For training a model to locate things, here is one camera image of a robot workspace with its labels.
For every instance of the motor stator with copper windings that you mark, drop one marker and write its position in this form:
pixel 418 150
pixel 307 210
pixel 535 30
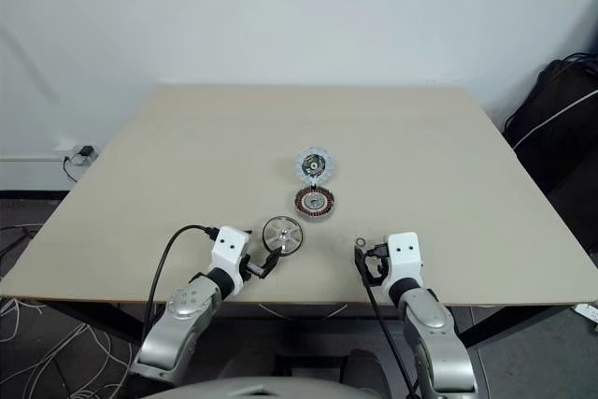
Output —
pixel 315 203

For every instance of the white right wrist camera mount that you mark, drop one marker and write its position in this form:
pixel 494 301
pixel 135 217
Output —
pixel 404 254

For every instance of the white floor power strip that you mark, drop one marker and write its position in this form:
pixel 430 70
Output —
pixel 589 311

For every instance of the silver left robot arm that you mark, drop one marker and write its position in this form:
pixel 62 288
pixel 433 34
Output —
pixel 187 319

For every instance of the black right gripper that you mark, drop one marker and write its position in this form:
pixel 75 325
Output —
pixel 379 272

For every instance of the black table frame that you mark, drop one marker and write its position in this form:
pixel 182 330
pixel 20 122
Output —
pixel 98 322

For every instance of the silver robot torso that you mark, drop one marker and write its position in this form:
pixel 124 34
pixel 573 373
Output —
pixel 261 387

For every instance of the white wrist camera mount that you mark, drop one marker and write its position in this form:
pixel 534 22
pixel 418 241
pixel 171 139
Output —
pixel 404 254
pixel 229 249

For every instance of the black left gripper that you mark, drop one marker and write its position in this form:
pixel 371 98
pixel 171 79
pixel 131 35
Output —
pixel 252 266

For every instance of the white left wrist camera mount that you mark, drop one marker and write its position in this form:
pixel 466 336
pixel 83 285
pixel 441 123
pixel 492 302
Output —
pixel 229 249

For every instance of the black power adapter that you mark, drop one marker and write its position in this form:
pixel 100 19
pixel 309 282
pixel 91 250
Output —
pixel 85 151

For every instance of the white wall socket strip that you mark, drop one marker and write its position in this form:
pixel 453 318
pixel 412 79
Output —
pixel 65 146

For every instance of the small metal washer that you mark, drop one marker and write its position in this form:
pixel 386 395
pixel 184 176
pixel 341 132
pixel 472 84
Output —
pixel 357 242

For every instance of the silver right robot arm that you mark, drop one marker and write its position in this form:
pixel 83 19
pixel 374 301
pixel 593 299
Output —
pixel 434 338

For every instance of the grey round motor end cap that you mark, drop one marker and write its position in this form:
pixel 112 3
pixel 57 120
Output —
pixel 314 165

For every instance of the black bag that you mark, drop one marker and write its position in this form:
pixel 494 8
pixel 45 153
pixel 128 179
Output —
pixel 560 146

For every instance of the silver spoked motor rotor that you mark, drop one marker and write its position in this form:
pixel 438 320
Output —
pixel 282 236

